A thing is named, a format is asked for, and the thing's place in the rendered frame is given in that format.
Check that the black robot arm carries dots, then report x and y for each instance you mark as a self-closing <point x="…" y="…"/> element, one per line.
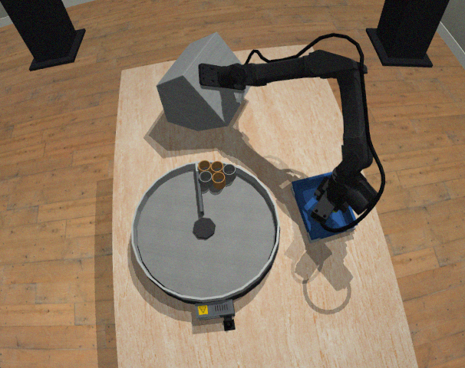
<point x="356" y="153"/>

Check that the bronze bushing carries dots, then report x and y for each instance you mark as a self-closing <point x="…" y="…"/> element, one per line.
<point x="204" y="163"/>
<point x="219" y="175"/>
<point x="216" y="164"/>

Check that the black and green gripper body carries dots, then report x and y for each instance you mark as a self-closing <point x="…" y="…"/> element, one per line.
<point x="344" y="206"/>

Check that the grey round turntable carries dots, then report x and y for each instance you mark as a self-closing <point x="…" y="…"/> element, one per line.
<point x="207" y="248"/>

